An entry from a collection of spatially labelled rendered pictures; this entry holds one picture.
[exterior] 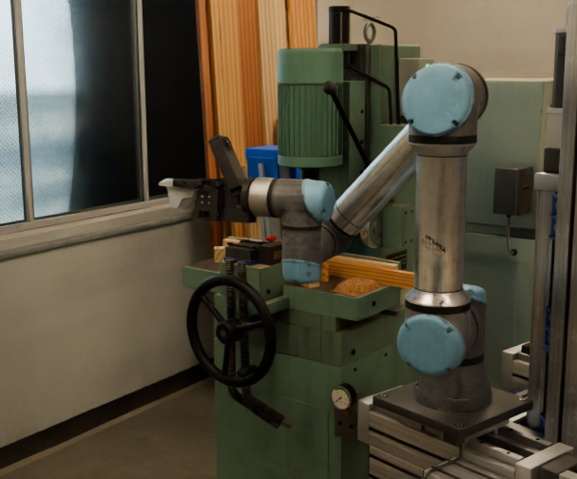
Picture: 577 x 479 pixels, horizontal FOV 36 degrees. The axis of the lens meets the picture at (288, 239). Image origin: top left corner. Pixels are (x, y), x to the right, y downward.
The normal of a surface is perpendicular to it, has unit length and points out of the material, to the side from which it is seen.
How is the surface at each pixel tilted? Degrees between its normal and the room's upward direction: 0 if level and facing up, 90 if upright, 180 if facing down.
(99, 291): 90
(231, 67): 87
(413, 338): 98
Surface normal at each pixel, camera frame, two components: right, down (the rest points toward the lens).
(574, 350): -0.76, 0.13
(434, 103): -0.40, 0.05
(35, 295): 0.82, 0.11
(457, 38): -0.57, 0.16
